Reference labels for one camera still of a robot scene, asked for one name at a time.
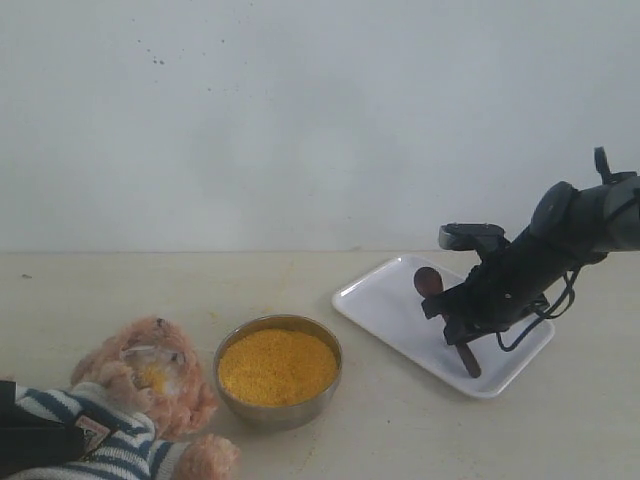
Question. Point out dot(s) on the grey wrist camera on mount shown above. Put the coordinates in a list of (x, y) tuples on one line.
[(482, 238)]

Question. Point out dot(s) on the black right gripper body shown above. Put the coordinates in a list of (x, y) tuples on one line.
[(484, 302)]

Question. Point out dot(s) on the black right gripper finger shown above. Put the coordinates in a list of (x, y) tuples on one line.
[(450, 303), (456, 332)]

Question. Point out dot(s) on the steel bowl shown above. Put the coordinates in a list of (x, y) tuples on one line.
[(279, 418)]

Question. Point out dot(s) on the beige teddy bear striped sweater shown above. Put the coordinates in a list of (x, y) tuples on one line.
[(142, 403)]

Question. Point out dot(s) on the dark brown wooden spoon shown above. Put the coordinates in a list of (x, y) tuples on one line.
[(428, 282)]

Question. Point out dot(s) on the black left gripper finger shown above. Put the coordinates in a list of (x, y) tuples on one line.
[(40, 445)]

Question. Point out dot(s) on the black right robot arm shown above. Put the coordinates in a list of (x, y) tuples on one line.
[(569, 229)]

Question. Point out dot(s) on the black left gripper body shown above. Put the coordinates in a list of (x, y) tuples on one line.
[(8, 410)]

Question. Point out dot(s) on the white rectangular plastic tray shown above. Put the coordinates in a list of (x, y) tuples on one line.
[(385, 303)]

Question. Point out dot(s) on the yellow millet grains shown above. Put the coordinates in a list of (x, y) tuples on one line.
[(277, 368)]

